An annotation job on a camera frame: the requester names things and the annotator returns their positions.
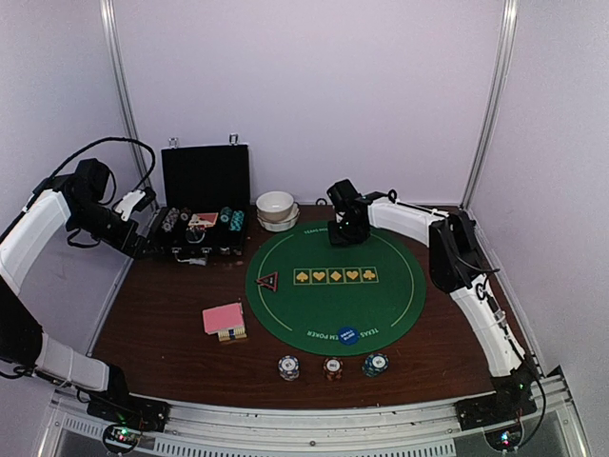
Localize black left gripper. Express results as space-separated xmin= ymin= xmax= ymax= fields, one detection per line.
xmin=68 ymin=200 xmax=162 ymax=260

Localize blue small blind button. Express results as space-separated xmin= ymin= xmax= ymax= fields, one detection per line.
xmin=337 ymin=327 xmax=360 ymax=346

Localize dark blue green chip stack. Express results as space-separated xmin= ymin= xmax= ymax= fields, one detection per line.
xmin=362 ymin=352 xmax=389 ymax=378

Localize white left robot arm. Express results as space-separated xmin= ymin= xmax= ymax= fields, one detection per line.
xmin=1 ymin=159 xmax=155 ymax=423

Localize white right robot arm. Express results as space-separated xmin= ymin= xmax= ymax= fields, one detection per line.
xmin=326 ymin=180 xmax=536 ymax=421

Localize white scalloped dish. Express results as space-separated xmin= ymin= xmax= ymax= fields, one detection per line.
xmin=257 ymin=203 xmax=300 ymax=233

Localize brown chip row in case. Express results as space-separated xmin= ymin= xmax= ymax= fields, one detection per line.
xmin=179 ymin=208 xmax=192 ymax=223

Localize green round poker mat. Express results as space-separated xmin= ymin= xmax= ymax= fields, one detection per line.
xmin=246 ymin=222 xmax=427 ymax=357

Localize white ceramic bowl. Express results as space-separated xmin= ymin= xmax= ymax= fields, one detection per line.
xmin=256 ymin=190 xmax=295 ymax=223

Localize clear acrylic dealer button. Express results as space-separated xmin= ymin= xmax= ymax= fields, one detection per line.
xmin=185 ymin=227 xmax=206 ymax=244

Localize triangular black red all-in marker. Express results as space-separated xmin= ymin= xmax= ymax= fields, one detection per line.
xmin=256 ymin=271 xmax=279 ymax=292

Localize red playing card deck case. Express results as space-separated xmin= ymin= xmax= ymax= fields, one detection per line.
xmin=188 ymin=212 xmax=218 ymax=228

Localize black poker chip case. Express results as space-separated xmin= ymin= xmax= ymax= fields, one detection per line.
xmin=154 ymin=145 xmax=250 ymax=260

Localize teal chip row in case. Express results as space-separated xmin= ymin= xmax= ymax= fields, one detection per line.
xmin=228 ymin=210 xmax=246 ymax=232

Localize dark blue chips in case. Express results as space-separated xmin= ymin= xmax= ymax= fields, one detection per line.
xmin=219 ymin=207 xmax=233 ymax=224

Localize pink backed card deck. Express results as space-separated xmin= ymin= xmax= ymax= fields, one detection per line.
xmin=202 ymin=302 xmax=245 ymax=334

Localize blue white chip stack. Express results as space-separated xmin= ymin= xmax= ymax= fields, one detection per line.
xmin=278 ymin=355 xmax=300 ymax=381

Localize gold card box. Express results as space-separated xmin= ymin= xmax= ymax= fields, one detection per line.
xmin=217 ymin=302 xmax=247 ymax=342

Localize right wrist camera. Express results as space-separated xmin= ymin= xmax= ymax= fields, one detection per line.
xmin=326 ymin=179 xmax=360 ymax=212

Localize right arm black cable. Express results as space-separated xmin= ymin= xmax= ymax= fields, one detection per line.
xmin=446 ymin=223 xmax=548 ymax=429

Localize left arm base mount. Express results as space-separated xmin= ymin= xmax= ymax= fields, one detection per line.
xmin=86 ymin=365 xmax=170 ymax=432

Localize aluminium frame post left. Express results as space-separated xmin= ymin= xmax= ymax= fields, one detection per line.
xmin=97 ymin=0 xmax=148 ymax=201

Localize aluminium front rail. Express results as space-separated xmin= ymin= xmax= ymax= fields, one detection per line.
xmin=32 ymin=375 xmax=593 ymax=456

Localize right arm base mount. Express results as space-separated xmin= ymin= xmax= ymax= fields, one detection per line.
xmin=455 ymin=381 xmax=537 ymax=430

